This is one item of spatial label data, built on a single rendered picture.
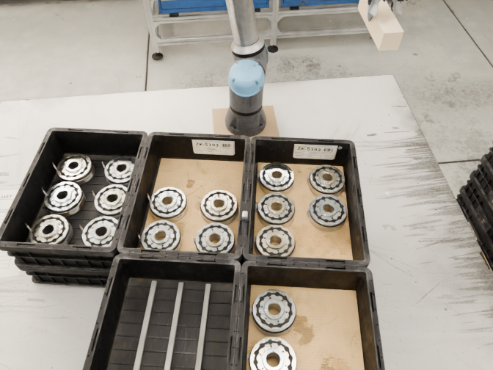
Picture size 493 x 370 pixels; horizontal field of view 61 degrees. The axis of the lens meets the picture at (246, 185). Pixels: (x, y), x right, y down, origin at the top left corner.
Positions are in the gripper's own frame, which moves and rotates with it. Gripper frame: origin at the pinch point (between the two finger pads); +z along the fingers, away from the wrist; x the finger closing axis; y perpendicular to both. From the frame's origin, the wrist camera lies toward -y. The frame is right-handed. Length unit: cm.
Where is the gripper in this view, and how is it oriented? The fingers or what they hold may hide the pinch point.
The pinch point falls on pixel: (380, 15)
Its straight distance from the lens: 147.3
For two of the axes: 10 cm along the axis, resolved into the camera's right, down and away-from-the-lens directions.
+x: 9.9, -0.8, 0.7
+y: 1.1, 7.9, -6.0
